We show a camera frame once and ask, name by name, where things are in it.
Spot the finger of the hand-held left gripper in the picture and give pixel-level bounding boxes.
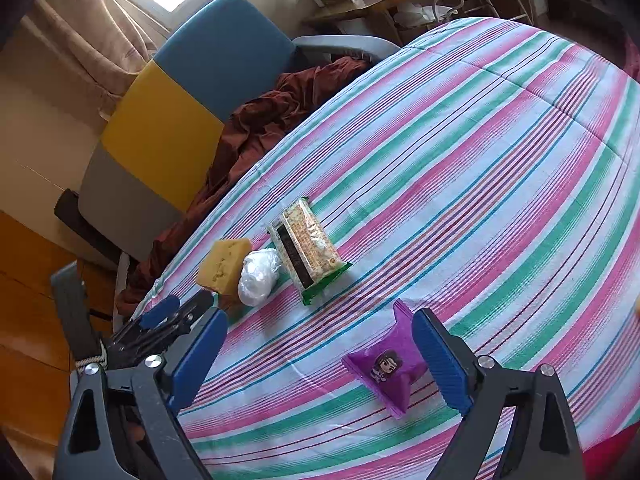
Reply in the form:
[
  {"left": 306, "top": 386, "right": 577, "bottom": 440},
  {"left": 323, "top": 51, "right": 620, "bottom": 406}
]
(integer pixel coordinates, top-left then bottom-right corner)
[
  {"left": 107, "top": 295, "right": 181, "bottom": 347},
  {"left": 107, "top": 290, "right": 216, "bottom": 361}
]

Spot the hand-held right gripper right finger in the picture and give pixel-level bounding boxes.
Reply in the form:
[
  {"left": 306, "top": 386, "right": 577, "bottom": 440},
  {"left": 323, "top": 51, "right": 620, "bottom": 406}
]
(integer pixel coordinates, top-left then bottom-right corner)
[{"left": 411, "top": 307, "right": 586, "bottom": 480}]

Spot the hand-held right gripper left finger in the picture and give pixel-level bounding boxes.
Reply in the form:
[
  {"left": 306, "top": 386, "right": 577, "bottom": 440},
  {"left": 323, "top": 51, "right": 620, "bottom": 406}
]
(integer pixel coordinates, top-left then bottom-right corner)
[{"left": 52, "top": 307, "right": 230, "bottom": 480}]

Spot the purple snack packet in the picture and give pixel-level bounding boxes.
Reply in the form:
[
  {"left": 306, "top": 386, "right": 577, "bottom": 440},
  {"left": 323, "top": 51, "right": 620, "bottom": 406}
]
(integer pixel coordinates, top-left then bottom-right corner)
[{"left": 341, "top": 300, "right": 431, "bottom": 421}]

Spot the yellow sponge block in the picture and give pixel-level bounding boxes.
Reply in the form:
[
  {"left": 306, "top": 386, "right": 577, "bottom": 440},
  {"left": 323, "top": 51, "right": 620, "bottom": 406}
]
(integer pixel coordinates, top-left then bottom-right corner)
[{"left": 196, "top": 238, "right": 253, "bottom": 297}]

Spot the white plastic bag ball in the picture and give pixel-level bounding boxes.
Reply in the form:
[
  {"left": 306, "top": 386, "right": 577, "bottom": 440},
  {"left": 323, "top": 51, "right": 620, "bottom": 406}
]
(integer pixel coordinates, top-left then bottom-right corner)
[{"left": 237, "top": 247, "right": 283, "bottom": 307}]

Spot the clear cracker packet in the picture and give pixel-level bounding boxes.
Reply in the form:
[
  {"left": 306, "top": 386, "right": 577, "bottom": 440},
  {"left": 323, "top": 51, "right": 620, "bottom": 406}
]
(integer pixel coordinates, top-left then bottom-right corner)
[{"left": 266, "top": 197, "right": 353, "bottom": 306}]

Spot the grey yellow blue chair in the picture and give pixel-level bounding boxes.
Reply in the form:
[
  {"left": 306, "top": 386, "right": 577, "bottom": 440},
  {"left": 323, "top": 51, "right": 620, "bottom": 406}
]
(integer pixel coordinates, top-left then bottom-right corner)
[{"left": 52, "top": 0, "right": 401, "bottom": 321}]

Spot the maroon cloth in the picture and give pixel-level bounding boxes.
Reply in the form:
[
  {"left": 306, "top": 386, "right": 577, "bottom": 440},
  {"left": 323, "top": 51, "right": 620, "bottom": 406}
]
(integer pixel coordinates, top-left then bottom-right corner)
[{"left": 116, "top": 55, "right": 373, "bottom": 316}]

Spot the red cloth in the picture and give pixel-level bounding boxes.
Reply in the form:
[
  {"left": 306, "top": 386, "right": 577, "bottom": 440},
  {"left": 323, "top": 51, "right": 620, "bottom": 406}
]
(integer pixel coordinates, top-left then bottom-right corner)
[{"left": 582, "top": 420, "right": 640, "bottom": 480}]

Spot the striped cloth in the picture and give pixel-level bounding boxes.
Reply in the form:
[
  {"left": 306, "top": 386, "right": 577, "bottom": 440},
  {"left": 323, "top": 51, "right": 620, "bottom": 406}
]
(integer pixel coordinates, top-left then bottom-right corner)
[{"left": 131, "top": 16, "right": 640, "bottom": 480}]

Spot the beige curtain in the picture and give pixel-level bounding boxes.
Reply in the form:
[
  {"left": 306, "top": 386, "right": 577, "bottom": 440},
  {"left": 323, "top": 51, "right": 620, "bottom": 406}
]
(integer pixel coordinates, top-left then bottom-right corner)
[{"left": 22, "top": 0, "right": 173, "bottom": 121}]

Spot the wooden side table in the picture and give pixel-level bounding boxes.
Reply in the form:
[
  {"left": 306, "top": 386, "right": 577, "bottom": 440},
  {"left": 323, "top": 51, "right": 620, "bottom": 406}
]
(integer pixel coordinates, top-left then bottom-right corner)
[{"left": 302, "top": 0, "right": 461, "bottom": 46}]

